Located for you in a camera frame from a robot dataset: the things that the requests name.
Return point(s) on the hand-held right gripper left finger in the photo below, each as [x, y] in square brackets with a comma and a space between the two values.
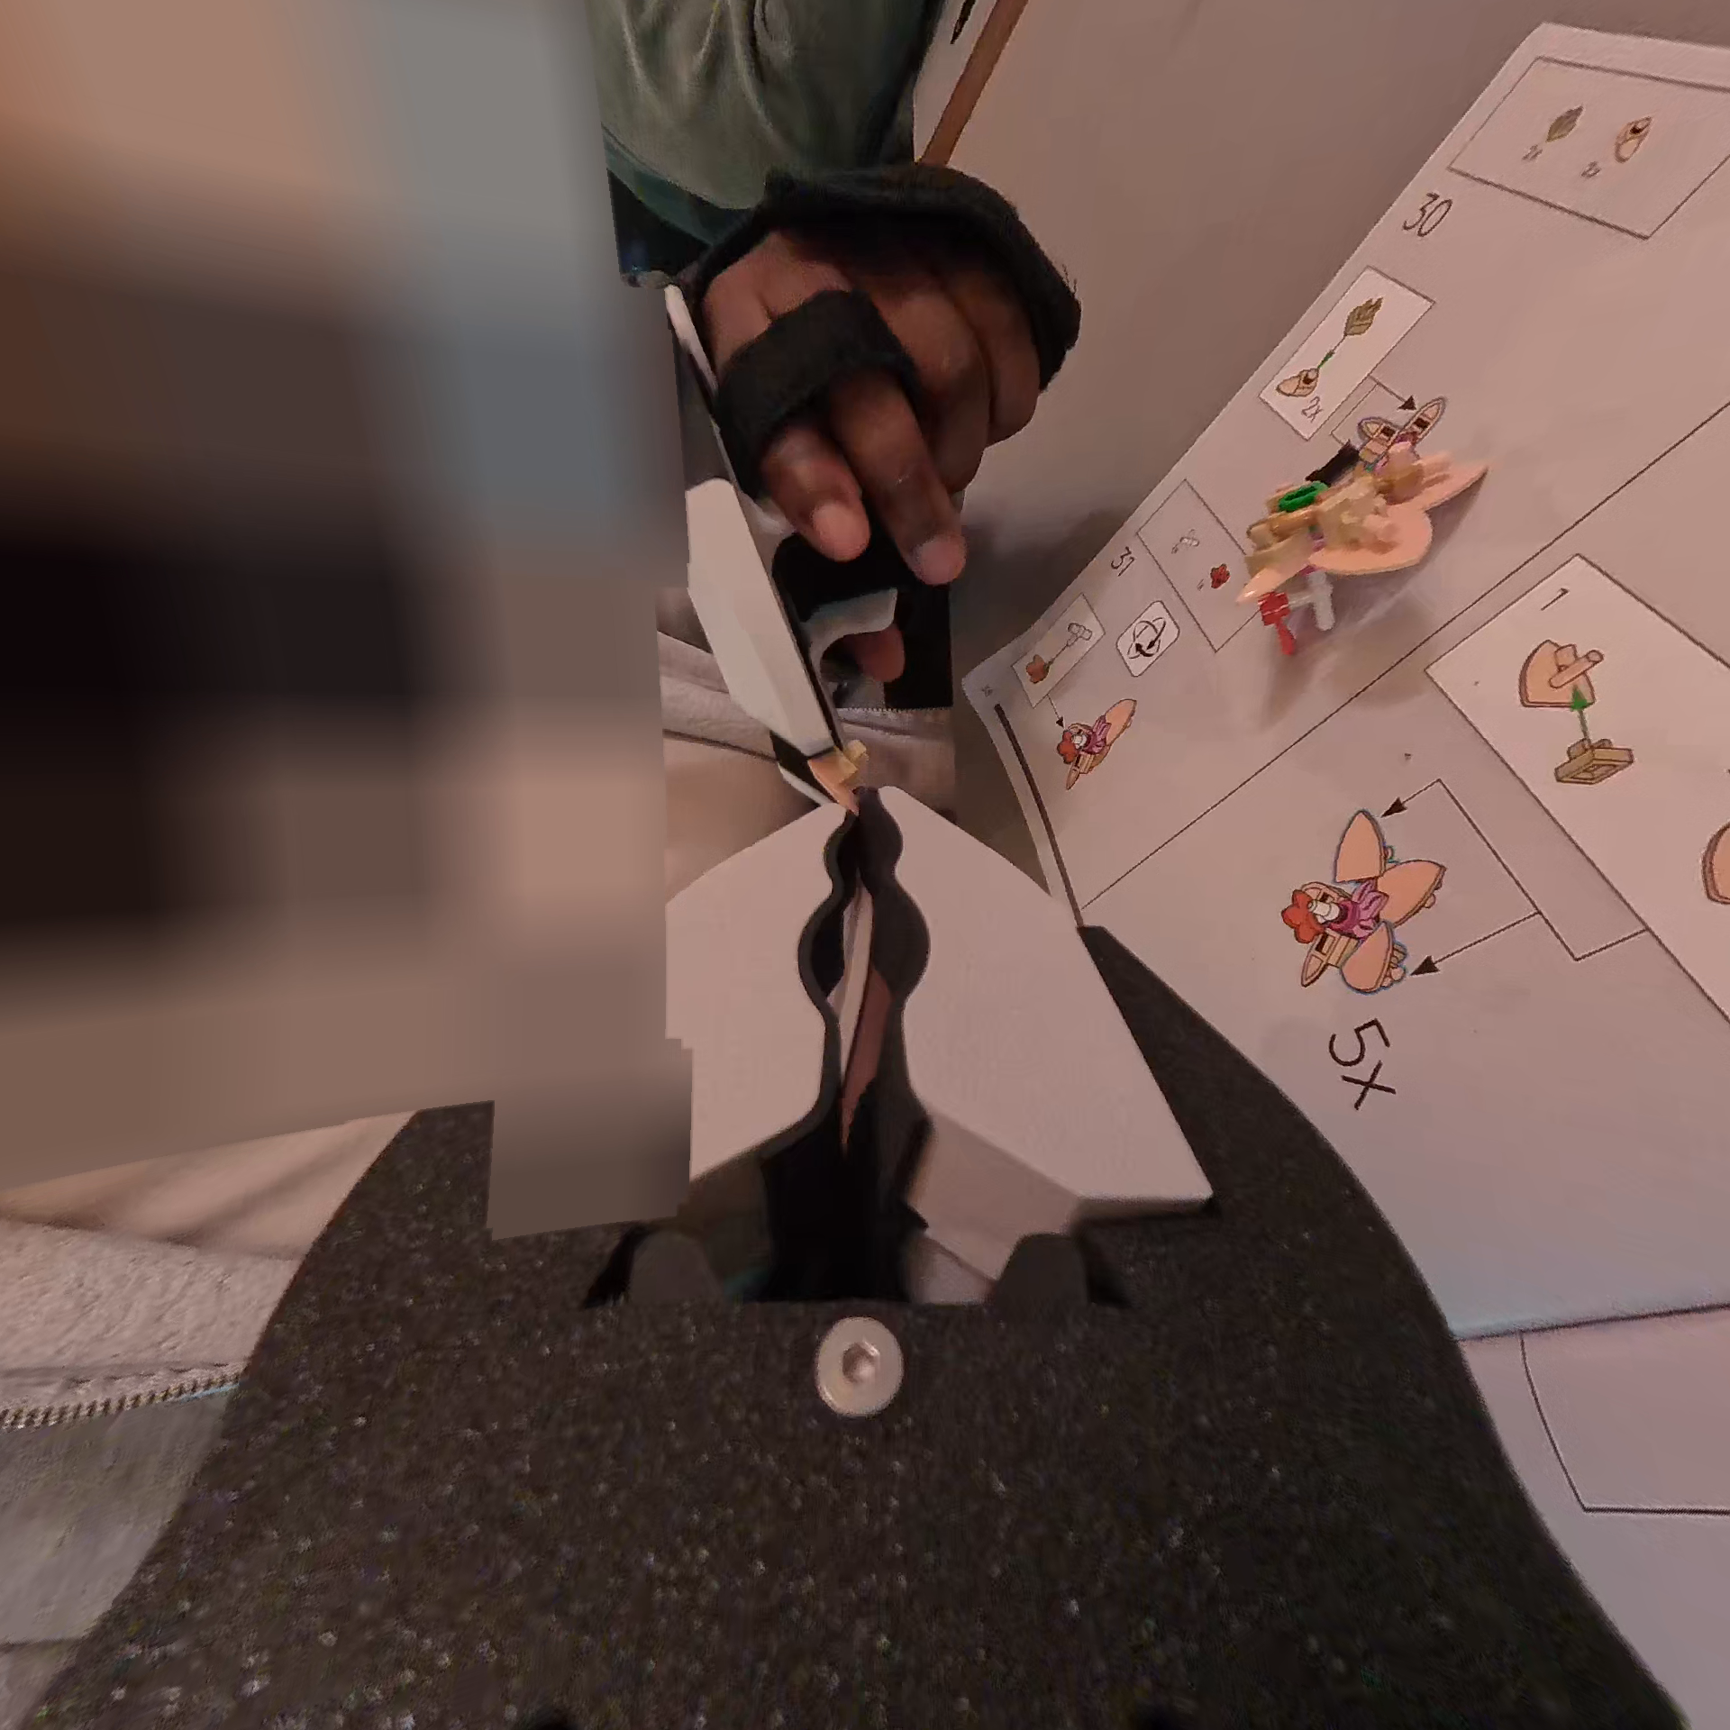
[744, 972]

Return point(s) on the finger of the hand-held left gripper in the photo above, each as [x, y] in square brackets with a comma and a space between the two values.
[744, 596]

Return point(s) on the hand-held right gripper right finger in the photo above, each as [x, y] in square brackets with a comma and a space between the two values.
[1028, 1054]

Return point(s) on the tan toy brick piece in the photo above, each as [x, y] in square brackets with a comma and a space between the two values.
[842, 771]

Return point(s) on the person's left forearm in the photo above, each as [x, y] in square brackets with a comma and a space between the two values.
[756, 94]

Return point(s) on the grey desk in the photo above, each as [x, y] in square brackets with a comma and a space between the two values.
[1190, 189]

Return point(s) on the person's left hand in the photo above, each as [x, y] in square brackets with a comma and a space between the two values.
[933, 351]

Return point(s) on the toy brick flower assembly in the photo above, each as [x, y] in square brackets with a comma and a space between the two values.
[1351, 534]

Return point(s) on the building instruction booklet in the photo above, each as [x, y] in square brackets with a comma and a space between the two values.
[1462, 878]

